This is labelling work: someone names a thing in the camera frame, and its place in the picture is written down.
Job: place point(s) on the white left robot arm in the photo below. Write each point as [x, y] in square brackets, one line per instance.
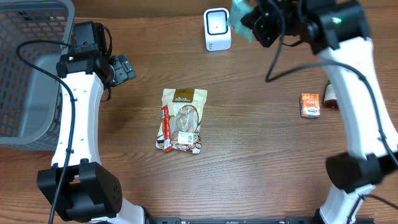
[77, 185]

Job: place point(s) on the green-lidded sauce jar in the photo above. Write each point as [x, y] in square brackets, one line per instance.
[329, 97]

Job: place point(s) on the red snack stick wrapper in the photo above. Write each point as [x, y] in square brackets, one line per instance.
[166, 128]

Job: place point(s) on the small orange snack box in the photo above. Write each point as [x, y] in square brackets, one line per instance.
[309, 105]

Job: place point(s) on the grey plastic basket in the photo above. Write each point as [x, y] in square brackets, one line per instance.
[31, 102]

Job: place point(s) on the beige nut snack bag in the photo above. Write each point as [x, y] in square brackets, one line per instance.
[185, 111]

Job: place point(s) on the teal snack packet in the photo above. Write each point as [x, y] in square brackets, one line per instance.
[239, 9]

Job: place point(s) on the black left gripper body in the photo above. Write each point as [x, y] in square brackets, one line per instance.
[125, 69]

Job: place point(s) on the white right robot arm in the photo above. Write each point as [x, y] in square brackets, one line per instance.
[340, 35]

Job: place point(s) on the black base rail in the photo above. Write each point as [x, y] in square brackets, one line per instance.
[177, 220]

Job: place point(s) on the white barcode scanner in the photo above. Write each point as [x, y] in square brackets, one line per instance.
[217, 31]

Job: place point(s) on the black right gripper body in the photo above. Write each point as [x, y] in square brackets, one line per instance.
[259, 23]

